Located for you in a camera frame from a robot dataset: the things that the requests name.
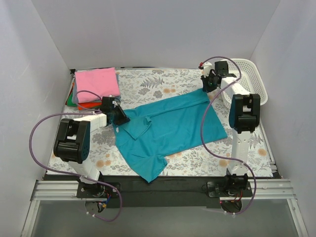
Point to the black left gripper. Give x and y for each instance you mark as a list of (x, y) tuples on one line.
[(121, 116)]

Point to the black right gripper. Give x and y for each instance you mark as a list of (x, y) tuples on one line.
[(210, 83)]

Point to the teal t-shirt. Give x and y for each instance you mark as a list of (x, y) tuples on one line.
[(166, 127)]

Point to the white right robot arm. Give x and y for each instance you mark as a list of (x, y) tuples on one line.
[(244, 117)]

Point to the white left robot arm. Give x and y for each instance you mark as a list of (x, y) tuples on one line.
[(72, 142)]

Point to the floral patterned table mat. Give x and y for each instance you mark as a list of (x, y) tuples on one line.
[(140, 86)]

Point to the pink folded t-shirt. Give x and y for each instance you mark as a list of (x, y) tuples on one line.
[(102, 82)]

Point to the red folded t-shirt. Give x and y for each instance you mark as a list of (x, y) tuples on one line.
[(70, 92)]

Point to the white perforated plastic basket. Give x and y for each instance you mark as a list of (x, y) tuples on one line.
[(250, 80)]

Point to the green folded t-shirt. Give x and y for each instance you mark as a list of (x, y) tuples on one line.
[(69, 101)]

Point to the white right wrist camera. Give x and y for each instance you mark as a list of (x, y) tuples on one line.
[(206, 67)]

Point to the aluminium front frame rail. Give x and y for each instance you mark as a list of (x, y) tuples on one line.
[(68, 190)]

